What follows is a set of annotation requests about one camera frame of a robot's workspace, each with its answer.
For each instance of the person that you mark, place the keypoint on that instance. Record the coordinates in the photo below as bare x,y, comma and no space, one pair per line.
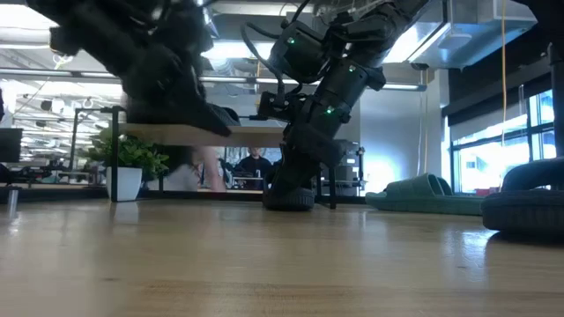
185,178
254,167

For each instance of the green plant in white pot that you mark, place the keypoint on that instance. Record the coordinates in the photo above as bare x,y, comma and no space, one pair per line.
125,180

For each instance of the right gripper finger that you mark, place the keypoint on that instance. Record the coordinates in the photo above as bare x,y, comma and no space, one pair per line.
293,176

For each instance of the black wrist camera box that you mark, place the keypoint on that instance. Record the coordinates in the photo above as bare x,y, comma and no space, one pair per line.
277,105

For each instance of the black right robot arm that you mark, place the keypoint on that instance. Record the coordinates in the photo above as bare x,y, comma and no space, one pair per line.
374,26

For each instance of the silver ceiling duct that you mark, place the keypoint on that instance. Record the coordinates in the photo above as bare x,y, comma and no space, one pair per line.
476,35

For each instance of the grey cabinet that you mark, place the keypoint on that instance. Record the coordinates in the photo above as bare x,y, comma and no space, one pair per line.
348,167

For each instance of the wooden shelf with black frame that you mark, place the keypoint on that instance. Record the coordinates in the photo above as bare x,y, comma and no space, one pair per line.
185,134

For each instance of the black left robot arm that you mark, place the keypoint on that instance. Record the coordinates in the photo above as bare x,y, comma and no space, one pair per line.
110,26

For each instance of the black slide sandal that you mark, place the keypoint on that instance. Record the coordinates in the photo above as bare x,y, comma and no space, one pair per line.
520,211
288,200
211,121

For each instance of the dark computer screen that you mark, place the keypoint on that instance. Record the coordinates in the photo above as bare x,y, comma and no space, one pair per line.
9,145

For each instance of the window with black frame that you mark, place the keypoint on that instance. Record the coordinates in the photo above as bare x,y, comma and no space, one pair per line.
493,163

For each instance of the green slide sandal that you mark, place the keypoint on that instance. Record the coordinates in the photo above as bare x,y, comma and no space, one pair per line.
446,187
410,198

